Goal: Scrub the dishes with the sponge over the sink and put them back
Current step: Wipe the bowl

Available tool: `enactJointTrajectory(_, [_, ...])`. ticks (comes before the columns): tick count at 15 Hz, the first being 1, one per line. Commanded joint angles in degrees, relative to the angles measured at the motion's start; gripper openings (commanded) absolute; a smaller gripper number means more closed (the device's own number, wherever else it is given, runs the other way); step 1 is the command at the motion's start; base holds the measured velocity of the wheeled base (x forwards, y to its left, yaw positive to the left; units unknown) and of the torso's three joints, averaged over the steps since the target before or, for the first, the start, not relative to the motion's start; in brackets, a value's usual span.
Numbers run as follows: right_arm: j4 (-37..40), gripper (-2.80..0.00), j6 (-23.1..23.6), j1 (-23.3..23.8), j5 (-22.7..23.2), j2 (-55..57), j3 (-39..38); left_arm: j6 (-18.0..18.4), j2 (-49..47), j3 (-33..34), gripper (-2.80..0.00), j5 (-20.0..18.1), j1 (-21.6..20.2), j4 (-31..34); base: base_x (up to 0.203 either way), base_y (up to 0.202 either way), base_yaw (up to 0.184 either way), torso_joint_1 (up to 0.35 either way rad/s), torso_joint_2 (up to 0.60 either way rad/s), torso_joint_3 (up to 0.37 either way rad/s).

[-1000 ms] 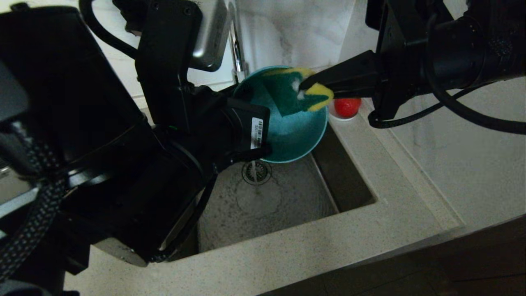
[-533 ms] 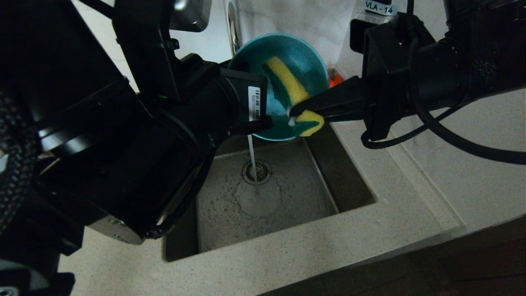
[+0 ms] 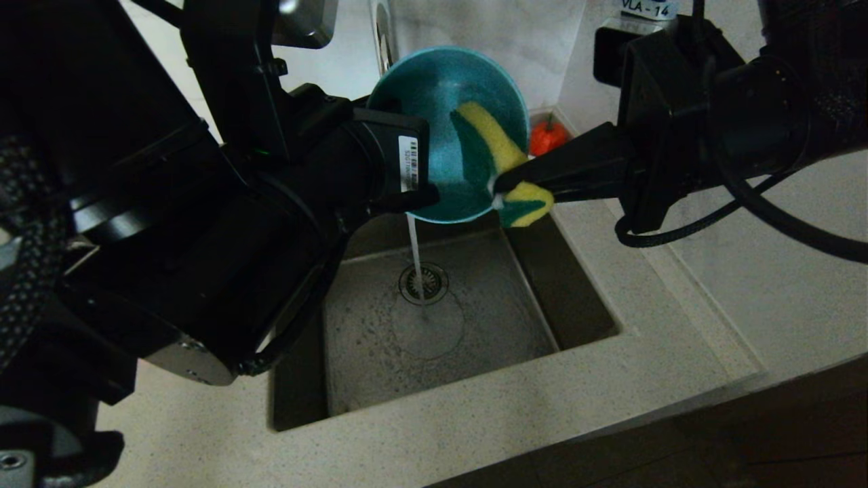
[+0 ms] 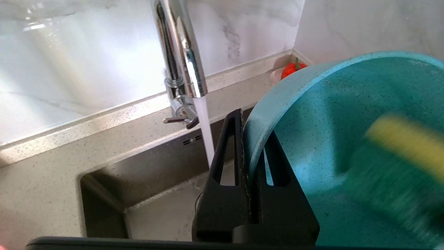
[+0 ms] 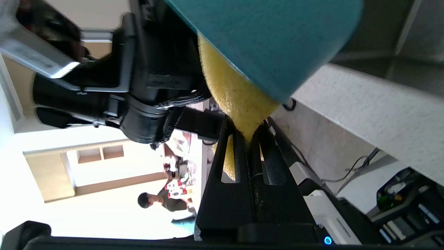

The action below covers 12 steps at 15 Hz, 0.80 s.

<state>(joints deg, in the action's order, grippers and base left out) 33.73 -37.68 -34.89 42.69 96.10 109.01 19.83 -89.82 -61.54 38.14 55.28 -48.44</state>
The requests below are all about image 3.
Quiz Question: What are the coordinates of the orange-red tomato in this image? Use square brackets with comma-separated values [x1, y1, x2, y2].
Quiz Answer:
[529, 115, 572, 158]

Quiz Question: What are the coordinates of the metal sink drain strainer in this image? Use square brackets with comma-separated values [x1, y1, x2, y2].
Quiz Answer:
[399, 262, 450, 306]

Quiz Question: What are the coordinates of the stainless steel sink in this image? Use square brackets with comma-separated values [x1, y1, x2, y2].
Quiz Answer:
[270, 203, 621, 432]

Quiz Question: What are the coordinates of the yellow green sponge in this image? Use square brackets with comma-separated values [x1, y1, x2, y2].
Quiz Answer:
[450, 102, 555, 228]

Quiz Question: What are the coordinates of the chrome faucet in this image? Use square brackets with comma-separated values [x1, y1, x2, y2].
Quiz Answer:
[370, 0, 401, 75]

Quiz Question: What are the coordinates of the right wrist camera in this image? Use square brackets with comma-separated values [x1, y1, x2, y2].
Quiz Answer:
[593, 0, 699, 87]

